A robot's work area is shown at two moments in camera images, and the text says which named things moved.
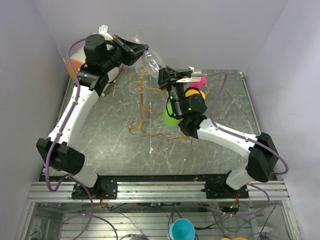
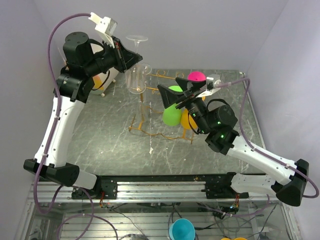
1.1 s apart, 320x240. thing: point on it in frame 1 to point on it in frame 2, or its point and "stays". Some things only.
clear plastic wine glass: x=151 y=59 to x=136 y=74
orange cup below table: x=237 y=238 stays
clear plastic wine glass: x=142 y=68 stays
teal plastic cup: x=182 y=229 stays
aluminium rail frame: x=269 y=192 stays
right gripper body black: x=177 y=75 to x=190 y=101
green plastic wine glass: x=168 y=118 stays
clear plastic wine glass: x=137 y=87 to x=143 y=105
